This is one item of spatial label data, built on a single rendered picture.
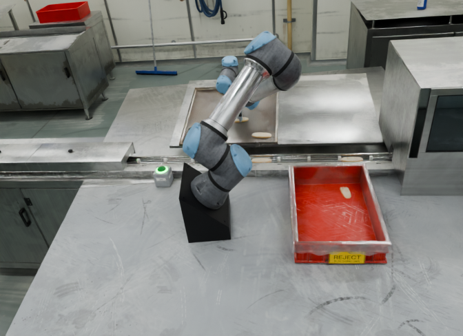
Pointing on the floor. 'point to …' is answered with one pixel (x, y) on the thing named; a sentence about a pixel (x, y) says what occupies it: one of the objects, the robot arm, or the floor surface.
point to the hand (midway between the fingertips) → (241, 117)
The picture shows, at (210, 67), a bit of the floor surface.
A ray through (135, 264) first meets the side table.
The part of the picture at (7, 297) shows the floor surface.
